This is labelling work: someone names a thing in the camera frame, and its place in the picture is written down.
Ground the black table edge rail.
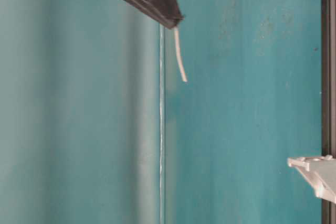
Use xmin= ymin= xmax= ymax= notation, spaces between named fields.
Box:
xmin=320 ymin=0 xmax=336 ymax=224

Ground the grey corner bracket at edge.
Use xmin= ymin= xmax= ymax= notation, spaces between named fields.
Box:
xmin=287 ymin=155 xmax=335 ymax=204

